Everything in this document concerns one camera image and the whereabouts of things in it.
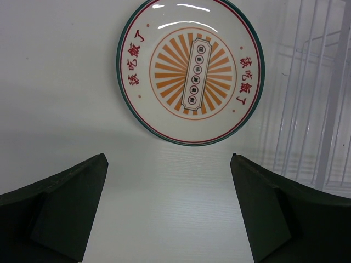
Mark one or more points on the orange sunburst plate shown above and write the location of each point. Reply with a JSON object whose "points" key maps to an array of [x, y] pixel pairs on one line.
{"points": [[191, 72]]}

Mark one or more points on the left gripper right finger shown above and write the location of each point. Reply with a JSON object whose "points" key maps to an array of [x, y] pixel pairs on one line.
{"points": [[286, 221]]}

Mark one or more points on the white wire dish rack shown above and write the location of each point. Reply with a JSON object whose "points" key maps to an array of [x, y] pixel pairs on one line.
{"points": [[305, 130]]}

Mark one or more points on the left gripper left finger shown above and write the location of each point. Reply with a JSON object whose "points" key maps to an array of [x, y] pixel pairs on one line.
{"points": [[51, 220]]}

